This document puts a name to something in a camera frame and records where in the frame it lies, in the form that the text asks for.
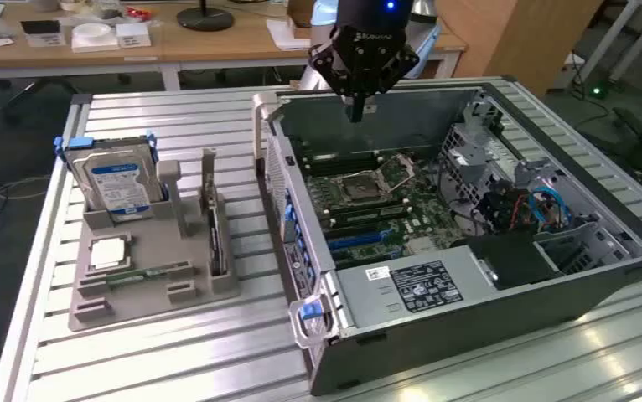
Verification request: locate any black round lamp base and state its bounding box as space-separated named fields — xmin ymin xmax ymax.
xmin=177 ymin=0 xmax=237 ymax=33

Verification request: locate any blue expansion slot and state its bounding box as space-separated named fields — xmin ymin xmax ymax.
xmin=326 ymin=229 xmax=390 ymax=253

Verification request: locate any open black PC case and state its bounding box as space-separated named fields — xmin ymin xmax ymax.
xmin=252 ymin=81 xmax=642 ymax=397

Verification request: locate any red wire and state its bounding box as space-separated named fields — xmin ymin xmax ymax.
xmin=509 ymin=193 xmax=528 ymax=229

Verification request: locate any white box with black top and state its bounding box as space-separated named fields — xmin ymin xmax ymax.
xmin=21 ymin=19 xmax=69 ymax=48

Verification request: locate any long wooden desk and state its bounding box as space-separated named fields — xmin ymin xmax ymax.
xmin=0 ymin=0 xmax=469 ymax=91

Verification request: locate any white box with tape roll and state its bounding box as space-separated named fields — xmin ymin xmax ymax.
xmin=70 ymin=23 xmax=122 ymax=54

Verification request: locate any plain white box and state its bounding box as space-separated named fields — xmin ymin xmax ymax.
xmin=114 ymin=22 xmax=153 ymax=49

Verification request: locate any grey plastic parts rack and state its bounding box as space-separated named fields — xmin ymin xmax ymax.
xmin=67 ymin=158 xmax=244 ymax=332

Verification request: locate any metal socket cover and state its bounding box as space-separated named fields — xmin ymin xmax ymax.
xmin=374 ymin=152 xmax=422 ymax=189

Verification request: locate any metal disk bay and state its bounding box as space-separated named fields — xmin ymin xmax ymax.
xmin=533 ymin=220 xmax=635 ymax=276

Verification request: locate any blue disk wire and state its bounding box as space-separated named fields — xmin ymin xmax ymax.
xmin=527 ymin=186 xmax=575 ymax=232

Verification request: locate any hard disk in blue carrier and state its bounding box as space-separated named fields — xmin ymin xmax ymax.
xmin=54 ymin=131 xmax=170 ymax=223

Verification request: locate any white desk frame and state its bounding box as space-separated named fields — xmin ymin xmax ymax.
xmin=571 ymin=0 xmax=642 ymax=115

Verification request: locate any stack of white papers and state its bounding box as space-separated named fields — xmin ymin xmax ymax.
xmin=266 ymin=18 xmax=314 ymax=52

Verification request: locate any RAM memory stick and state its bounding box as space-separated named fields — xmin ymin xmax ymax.
xmin=201 ymin=147 xmax=232 ymax=278

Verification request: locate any green motherboard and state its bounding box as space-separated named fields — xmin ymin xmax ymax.
xmin=293 ymin=149 xmax=468 ymax=269

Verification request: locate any silver CPU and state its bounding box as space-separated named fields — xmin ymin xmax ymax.
xmin=89 ymin=239 xmax=129 ymax=269

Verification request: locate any wooden cabinet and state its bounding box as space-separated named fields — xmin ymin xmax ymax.
xmin=426 ymin=0 xmax=605 ymax=98

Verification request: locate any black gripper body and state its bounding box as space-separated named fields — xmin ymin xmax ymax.
xmin=329 ymin=0 xmax=413 ymax=97

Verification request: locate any green RAM stick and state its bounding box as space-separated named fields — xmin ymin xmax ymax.
xmin=106 ymin=262 xmax=192 ymax=286

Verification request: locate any brown cardboard box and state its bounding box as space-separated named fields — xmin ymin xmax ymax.
xmin=288 ymin=0 xmax=317 ymax=29

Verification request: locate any CPU socket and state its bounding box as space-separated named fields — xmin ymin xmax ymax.
xmin=337 ymin=169 xmax=394 ymax=201

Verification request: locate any grey power supply unit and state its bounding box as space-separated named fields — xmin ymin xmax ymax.
xmin=336 ymin=245 xmax=503 ymax=330

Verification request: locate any black installed RAM stick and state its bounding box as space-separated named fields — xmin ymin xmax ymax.
xmin=329 ymin=203 xmax=413 ymax=228

